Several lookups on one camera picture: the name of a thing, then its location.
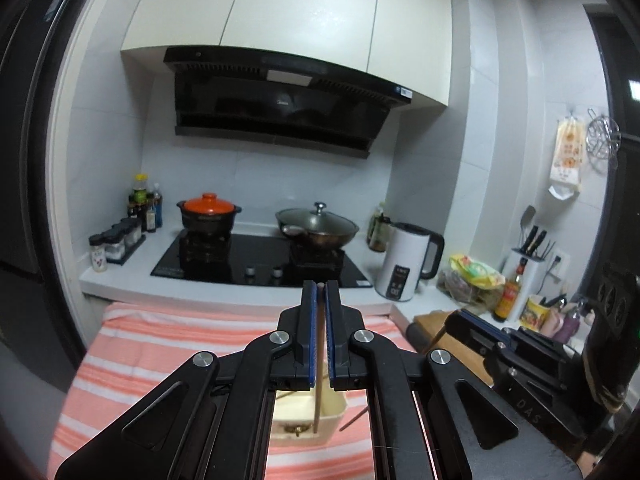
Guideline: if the purple bottle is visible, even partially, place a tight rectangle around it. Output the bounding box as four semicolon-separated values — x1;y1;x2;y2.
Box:
553;301;585;344

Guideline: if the cream utensil holder box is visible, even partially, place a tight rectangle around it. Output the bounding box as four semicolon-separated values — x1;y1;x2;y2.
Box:
270;358;347;448

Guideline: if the white electric kettle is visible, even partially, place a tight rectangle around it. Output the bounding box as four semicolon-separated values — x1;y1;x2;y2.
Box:
374;222;445;302

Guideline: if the black wok with glass lid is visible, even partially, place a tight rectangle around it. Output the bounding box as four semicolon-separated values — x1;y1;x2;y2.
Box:
276;202;359;249

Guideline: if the black gas stove top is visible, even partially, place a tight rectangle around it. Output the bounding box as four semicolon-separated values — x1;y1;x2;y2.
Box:
151;231;372;288

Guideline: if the yellow instant noodle cup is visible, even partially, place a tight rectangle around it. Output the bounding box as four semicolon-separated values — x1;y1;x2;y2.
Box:
520;295;550;332

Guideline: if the oil bottle behind kettle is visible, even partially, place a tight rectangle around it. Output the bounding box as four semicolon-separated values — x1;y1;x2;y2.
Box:
367;202;390;252

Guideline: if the brown sauce bottle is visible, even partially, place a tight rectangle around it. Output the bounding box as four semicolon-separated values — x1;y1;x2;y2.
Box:
492;258;528;323

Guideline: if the wooden cutting board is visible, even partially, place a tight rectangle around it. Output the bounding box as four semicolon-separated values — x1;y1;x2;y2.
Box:
413;311;494;387

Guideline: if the white knife block holder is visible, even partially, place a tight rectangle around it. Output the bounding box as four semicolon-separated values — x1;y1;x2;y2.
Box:
501;249;547;322

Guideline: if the yellow snack bag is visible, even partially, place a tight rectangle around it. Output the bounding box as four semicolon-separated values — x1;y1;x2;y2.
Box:
449;254;506;290

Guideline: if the black pot with orange lid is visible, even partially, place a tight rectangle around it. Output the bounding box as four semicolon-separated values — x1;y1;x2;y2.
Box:
177;193;242;234

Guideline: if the pink white striped cloth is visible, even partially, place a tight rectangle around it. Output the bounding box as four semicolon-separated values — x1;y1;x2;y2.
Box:
46;301;417;480

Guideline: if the condiment bottles group corner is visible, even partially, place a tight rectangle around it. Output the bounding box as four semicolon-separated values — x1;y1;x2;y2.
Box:
127;174;163;233

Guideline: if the hanging paper bag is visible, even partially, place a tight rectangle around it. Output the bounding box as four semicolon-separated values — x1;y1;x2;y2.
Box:
548;116;586;202

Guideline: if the black range hood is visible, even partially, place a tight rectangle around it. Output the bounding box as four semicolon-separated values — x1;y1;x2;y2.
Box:
164;46;413;159

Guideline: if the hanging metal steamer rack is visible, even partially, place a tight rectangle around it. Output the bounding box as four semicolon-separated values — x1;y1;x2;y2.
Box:
586;108;622;168

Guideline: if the black refrigerator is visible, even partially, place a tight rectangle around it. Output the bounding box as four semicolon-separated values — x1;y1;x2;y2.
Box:
1;0;88;363

